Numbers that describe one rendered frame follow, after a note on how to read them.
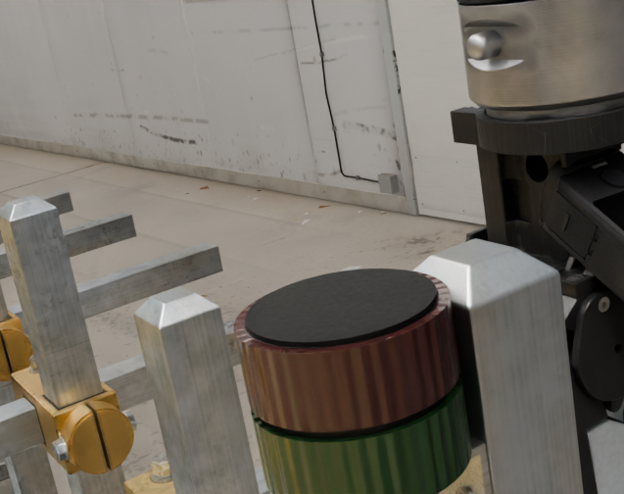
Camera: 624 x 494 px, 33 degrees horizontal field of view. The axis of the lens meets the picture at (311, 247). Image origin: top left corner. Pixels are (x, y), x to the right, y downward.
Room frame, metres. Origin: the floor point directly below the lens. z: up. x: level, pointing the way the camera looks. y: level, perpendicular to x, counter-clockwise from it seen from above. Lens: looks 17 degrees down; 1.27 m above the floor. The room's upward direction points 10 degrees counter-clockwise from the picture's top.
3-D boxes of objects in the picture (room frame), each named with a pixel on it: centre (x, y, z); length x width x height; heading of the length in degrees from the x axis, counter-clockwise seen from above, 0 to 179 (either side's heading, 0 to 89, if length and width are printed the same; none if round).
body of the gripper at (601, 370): (0.41, -0.10, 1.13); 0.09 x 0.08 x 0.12; 29
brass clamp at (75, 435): (0.75, 0.21, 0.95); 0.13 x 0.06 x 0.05; 29
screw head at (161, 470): (0.57, 0.11, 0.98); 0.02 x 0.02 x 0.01
